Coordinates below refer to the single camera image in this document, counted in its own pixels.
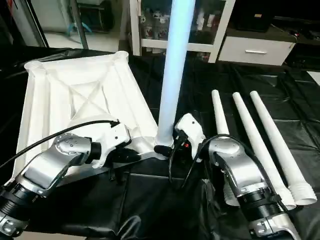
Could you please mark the blue metal stand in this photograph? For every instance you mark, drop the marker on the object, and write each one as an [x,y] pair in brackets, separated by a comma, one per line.
[80,22]

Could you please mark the white glass-door cabinet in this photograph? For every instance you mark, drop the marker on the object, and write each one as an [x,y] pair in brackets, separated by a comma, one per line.
[150,25]

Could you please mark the black box with yellow label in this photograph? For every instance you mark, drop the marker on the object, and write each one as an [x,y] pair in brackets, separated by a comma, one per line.
[255,15]

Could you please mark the white plastic table top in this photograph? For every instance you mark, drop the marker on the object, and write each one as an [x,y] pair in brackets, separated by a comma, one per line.
[75,95]

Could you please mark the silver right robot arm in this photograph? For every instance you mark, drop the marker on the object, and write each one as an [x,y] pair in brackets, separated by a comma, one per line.
[240,175]

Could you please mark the black work mat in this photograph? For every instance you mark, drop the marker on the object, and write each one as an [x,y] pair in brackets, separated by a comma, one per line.
[250,80]

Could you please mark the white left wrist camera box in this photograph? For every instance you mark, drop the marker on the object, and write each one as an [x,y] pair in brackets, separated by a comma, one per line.
[114,140]

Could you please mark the dark floor crate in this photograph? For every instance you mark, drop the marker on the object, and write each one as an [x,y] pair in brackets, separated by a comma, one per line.
[97,19]

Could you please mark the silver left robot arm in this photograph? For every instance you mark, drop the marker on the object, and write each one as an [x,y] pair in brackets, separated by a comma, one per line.
[47,167]

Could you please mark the white plastic table leg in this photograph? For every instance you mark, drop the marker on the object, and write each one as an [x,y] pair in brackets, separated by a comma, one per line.
[172,75]
[260,150]
[280,145]
[220,120]

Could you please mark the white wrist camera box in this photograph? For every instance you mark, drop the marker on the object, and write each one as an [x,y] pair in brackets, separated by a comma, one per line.
[191,127]
[114,140]

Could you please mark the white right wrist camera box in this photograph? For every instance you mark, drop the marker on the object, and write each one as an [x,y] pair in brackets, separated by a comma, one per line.
[191,127]

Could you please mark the white drawer unit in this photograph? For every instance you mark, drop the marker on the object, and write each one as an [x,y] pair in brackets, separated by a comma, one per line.
[255,50]

